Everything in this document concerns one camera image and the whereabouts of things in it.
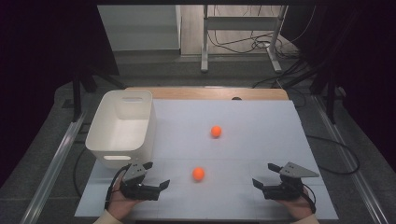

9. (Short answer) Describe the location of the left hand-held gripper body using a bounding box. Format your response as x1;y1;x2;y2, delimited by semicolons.
120;162;162;202

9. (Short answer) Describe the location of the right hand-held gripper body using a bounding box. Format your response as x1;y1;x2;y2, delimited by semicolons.
262;161;320;201

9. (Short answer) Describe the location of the white plastic bin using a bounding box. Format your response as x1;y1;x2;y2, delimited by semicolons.
85;89;158;170

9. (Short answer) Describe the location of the person's right hand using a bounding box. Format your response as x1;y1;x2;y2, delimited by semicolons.
276;189;315;221

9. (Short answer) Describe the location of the person's left hand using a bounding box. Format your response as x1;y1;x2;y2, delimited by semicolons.
106;181;141;222

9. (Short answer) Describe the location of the white paper table cover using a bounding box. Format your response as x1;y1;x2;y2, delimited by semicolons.
74;98;339;220

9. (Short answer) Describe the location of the wooden table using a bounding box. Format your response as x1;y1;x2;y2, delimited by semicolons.
125;86;290;101

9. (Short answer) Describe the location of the black metal stand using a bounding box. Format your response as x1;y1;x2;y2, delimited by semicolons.
281;59;347;125
71;66;127;123

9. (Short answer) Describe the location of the white cabinet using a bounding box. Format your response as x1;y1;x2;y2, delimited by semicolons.
97;4;182;52

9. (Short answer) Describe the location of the dark curtain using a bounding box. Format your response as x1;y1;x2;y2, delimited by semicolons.
0;0;120;188
279;0;396;175

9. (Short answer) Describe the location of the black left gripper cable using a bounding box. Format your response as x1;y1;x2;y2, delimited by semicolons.
105;163;131;210

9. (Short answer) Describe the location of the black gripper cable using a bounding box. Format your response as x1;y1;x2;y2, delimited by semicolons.
300;182;318;215
105;163;131;210

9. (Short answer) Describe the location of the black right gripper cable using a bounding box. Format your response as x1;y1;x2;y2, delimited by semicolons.
300;182;318;215

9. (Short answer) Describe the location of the thin black floor cable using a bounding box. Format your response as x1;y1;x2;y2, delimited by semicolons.
72;146;89;199

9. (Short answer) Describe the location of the aluminium rail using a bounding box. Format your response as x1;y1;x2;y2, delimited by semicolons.
312;93;390;224
19;111;89;224

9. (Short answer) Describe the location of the long black floor cable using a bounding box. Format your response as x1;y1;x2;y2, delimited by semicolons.
305;133;361;175

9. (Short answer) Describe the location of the black floor cable bundle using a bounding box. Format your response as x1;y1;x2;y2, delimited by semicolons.
207;4;309;60

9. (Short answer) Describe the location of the grey metal desk frame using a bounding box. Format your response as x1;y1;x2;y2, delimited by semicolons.
200;4;290;75

